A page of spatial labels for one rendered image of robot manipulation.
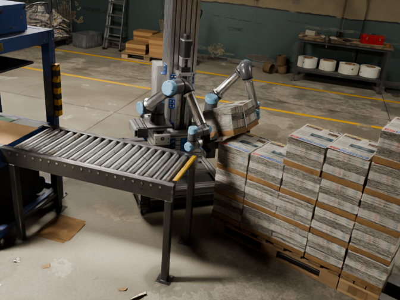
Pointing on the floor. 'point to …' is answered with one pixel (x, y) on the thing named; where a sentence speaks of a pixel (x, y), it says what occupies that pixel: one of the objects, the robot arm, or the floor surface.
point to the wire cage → (49, 20)
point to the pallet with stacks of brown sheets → (144, 45)
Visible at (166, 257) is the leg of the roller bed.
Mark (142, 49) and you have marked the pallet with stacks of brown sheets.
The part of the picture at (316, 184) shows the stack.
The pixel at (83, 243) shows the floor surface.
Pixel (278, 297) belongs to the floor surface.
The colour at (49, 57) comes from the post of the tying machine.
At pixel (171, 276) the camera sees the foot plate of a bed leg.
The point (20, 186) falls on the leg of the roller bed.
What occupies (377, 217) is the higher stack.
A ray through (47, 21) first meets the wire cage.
